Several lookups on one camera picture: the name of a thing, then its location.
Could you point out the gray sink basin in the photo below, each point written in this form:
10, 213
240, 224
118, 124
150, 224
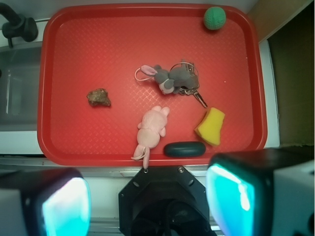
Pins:
19, 84

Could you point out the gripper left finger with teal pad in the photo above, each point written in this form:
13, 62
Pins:
54, 202

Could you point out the dark oval stone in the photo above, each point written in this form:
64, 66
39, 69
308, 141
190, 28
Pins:
184, 149

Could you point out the black faucet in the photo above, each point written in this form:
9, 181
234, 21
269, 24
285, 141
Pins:
17, 25

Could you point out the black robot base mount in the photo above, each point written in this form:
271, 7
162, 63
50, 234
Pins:
164, 201

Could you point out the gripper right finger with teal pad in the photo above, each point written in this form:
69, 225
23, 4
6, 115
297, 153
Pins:
267, 192

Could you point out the brown rock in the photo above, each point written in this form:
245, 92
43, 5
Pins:
99, 97

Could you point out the yellow sponge wedge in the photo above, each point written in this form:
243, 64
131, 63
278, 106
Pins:
210, 127

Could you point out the red plastic tray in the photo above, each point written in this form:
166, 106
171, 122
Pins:
100, 46

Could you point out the green textured ball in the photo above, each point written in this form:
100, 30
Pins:
214, 18

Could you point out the gray plush bunny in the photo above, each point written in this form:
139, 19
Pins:
181, 76

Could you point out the pink plush bunny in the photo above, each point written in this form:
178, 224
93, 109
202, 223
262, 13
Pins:
151, 128

